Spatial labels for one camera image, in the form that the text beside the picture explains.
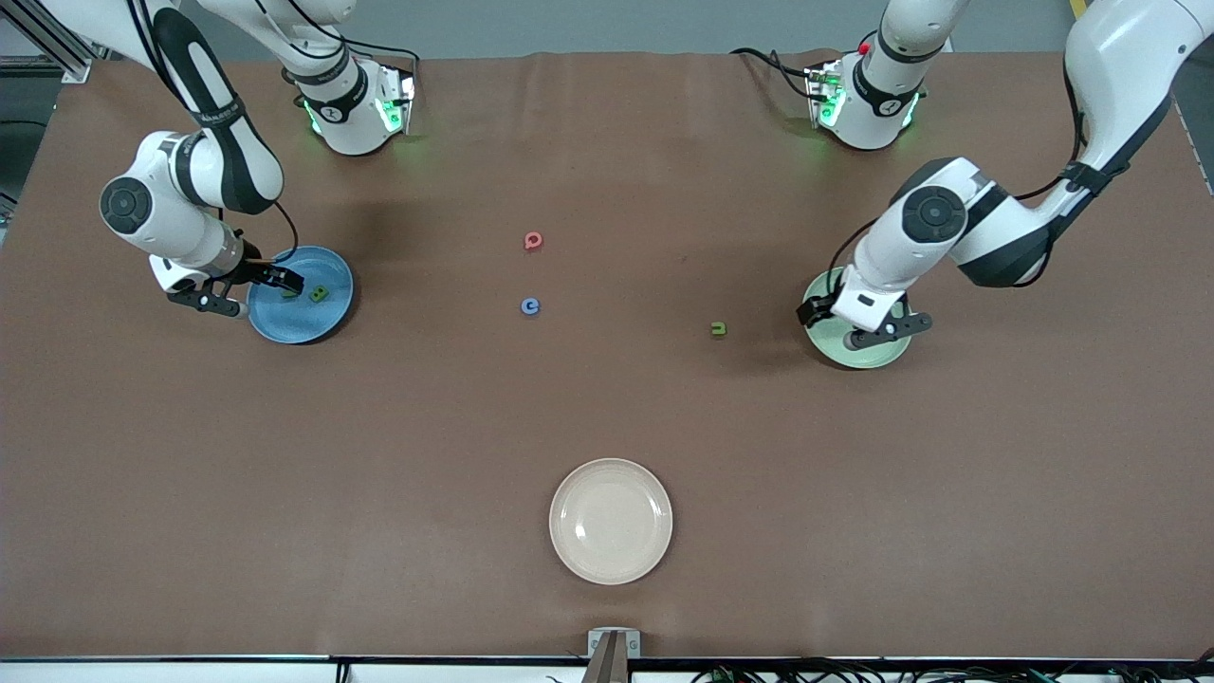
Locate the aluminium frame profile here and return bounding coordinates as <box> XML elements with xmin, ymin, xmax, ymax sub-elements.
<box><xmin>0</xmin><ymin>0</ymin><xmax>129</xmax><ymax>84</ymax></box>

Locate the beige plate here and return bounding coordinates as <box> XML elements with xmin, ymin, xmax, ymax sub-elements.
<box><xmin>549</xmin><ymin>458</ymin><xmax>674</xmax><ymax>586</ymax></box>

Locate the green plate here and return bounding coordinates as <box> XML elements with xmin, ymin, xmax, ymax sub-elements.
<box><xmin>801</xmin><ymin>268</ymin><xmax>913</xmax><ymax>369</ymax></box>

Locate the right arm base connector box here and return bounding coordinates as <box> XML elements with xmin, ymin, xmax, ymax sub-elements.
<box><xmin>375</xmin><ymin>65</ymin><xmax>418</xmax><ymax>136</ymax></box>

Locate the arm black cable sleeve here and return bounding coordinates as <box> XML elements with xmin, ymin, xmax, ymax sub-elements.
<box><xmin>133</xmin><ymin>0</ymin><xmax>300</xmax><ymax>267</ymax></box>
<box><xmin>825</xmin><ymin>57</ymin><xmax>1177</xmax><ymax>305</ymax></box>

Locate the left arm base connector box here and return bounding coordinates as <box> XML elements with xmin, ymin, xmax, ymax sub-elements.
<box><xmin>806</xmin><ymin>62</ymin><xmax>847</xmax><ymax>129</ymax></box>

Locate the blue plate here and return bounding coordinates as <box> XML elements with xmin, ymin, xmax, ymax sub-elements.
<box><xmin>246</xmin><ymin>246</ymin><xmax>355</xmax><ymax>345</ymax></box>

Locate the left arm black cable sleeve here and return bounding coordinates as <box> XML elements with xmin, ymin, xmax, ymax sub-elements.
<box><xmin>825</xmin><ymin>57</ymin><xmax>1177</xmax><ymax>305</ymax></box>

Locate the brown table mat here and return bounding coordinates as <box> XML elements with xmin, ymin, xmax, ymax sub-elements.
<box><xmin>0</xmin><ymin>49</ymin><xmax>1214</xmax><ymax>660</ymax></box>

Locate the right arm base black cable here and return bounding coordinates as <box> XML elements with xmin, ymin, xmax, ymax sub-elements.
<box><xmin>285</xmin><ymin>0</ymin><xmax>423</xmax><ymax>91</ymax></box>

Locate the right arm black cable sleeve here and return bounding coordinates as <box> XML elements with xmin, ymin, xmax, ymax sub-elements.
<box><xmin>133</xmin><ymin>0</ymin><xmax>300</xmax><ymax>267</ymax></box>

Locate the white table rail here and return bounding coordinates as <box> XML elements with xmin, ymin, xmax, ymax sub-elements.
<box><xmin>0</xmin><ymin>661</ymin><xmax>584</xmax><ymax>683</ymax></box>

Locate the arm base black cable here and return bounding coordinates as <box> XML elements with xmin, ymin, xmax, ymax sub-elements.
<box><xmin>730</xmin><ymin>47</ymin><xmax>826</xmax><ymax>101</ymax></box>
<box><xmin>285</xmin><ymin>0</ymin><xmax>423</xmax><ymax>91</ymax></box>

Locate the aluminium camera post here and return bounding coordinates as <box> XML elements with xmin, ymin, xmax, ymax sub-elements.
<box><xmin>580</xmin><ymin>634</ymin><xmax>635</xmax><ymax>683</ymax></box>

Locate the left arm base black cable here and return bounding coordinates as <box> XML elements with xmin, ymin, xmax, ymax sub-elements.
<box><xmin>730</xmin><ymin>47</ymin><xmax>826</xmax><ymax>101</ymax></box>

